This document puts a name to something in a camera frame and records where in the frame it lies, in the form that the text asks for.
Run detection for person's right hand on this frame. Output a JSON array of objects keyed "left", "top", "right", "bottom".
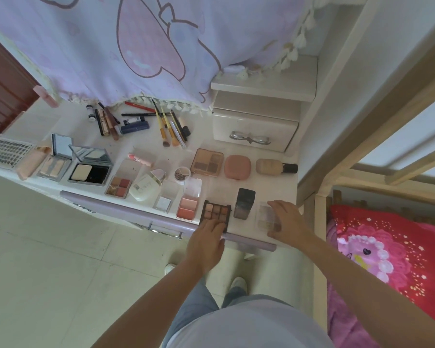
[{"left": 266, "top": 200, "right": 314, "bottom": 247}]

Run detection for person's left hand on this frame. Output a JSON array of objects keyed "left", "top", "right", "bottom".
[{"left": 186, "top": 217, "right": 228, "bottom": 276}]

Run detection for clear nude eyeshadow palette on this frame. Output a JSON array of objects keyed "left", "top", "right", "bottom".
[{"left": 254, "top": 202, "right": 284, "bottom": 233}]

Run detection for dark brown eyeshadow palette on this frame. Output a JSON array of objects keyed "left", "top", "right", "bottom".
[{"left": 200, "top": 200, "right": 232, "bottom": 235}]

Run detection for person's left forearm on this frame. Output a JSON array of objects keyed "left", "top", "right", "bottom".
[{"left": 90, "top": 262, "right": 212, "bottom": 348}]

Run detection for person's right forearm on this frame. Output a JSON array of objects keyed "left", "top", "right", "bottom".
[{"left": 302, "top": 232, "right": 435, "bottom": 348}]

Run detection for black square cosmetic bottle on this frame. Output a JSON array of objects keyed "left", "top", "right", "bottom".
[{"left": 233, "top": 188, "right": 256, "bottom": 219}]

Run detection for person's right white shoe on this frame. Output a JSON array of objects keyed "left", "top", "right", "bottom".
[{"left": 230, "top": 277, "right": 248, "bottom": 295}]

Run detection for pink blush palette clear lid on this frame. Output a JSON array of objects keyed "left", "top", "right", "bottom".
[{"left": 176, "top": 177, "right": 203, "bottom": 220}]

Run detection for person's blue jeans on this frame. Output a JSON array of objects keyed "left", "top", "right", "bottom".
[{"left": 166, "top": 277, "right": 294, "bottom": 334}]

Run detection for beige foundation bottle black cap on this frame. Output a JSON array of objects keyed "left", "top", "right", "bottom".
[{"left": 255, "top": 158, "right": 299, "bottom": 176}]

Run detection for small clear square highlighter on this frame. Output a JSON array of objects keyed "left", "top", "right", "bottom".
[{"left": 153, "top": 193, "right": 175, "bottom": 214}]

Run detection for pink rounded compact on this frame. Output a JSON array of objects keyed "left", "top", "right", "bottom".
[{"left": 224, "top": 154, "right": 253, "bottom": 179}]

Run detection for translucent brown eyeshadow palette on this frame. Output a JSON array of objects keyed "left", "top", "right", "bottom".
[{"left": 191, "top": 148, "right": 225, "bottom": 176}]

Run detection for person's white shirt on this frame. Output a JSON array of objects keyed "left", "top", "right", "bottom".
[{"left": 162, "top": 295, "right": 335, "bottom": 348}]

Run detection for white cushion compact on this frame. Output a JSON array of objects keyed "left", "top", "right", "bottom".
[{"left": 129, "top": 169, "right": 167, "bottom": 203}]

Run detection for silver white cosmetic pen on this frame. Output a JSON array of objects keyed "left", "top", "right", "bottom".
[{"left": 169, "top": 121, "right": 187, "bottom": 149}]

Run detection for pink lipstick tube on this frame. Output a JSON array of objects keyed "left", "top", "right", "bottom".
[{"left": 128, "top": 152, "right": 155, "bottom": 168}]

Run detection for white small drawer cabinet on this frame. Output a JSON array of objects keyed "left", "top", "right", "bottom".
[{"left": 210, "top": 55, "right": 319, "bottom": 154}]

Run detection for red four-colour blush palette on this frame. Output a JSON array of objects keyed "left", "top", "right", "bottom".
[{"left": 105, "top": 161, "right": 139, "bottom": 198}]

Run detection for beige concealer tube black cap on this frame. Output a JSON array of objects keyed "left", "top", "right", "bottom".
[{"left": 177, "top": 115, "right": 191, "bottom": 138}]

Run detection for red pink cartoon blanket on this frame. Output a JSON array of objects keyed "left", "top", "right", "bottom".
[{"left": 326, "top": 204, "right": 435, "bottom": 348}]

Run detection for navy blue cosmetic tube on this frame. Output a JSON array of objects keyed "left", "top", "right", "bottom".
[{"left": 120, "top": 120, "right": 150, "bottom": 135}]

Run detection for silver powder compact with mirror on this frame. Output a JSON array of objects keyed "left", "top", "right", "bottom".
[{"left": 68, "top": 144, "right": 113, "bottom": 187}]

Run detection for red cosmetic pencil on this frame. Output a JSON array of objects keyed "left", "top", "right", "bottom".
[{"left": 125, "top": 101, "right": 157, "bottom": 113}]

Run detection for rose brown cosmetic tube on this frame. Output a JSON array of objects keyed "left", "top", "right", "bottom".
[{"left": 105, "top": 107, "right": 120, "bottom": 141}]

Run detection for gold cosmetic tube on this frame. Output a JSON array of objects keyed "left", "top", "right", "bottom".
[{"left": 99, "top": 108, "right": 111, "bottom": 137}]

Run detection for silver contour compact with mirror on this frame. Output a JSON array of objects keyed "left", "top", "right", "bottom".
[{"left": 37, "top": 133, "right": 74, "bottom": 182}]

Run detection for pink soft case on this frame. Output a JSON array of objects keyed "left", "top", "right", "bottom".
[{"left": 16, "top": 146, "right": 52, "bottom": 181}]

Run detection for lavender cartoon print curtain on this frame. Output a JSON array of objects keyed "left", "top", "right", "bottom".
[{"left": 0, "top": 0, "right": 325, "bottom": 117}]

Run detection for false eyelash tray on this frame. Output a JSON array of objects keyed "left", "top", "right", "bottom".
[{"left": 0, "top": 137, "right": 35, "bottom": 170}]

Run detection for dark brown wooden door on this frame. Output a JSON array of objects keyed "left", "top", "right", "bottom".
[{"left": 0, "top": 28, "right": 41, "bottom": 135}]

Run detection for metal desk drawer handle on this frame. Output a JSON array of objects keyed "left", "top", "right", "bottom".
[{"left": 147, "top": 222, "right": 184, "bottom": 239}]

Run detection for silver bow drawer handle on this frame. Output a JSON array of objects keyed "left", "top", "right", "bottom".
[{"left": 229, "top": 131, "right": 271, "bottom": 145}]

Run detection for yellow-handled makeup brush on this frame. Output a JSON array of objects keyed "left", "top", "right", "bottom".
[
  {"left": 152, "top": 98, "right": 170, "bottom": 147},
  {"left": 159, "top": 103, "right": 181, "bottom": 147}
]

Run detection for light wooden bed frame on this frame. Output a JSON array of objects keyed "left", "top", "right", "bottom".
[{"left": 297, "top": 0, "right": 435, "bottom": 335}]

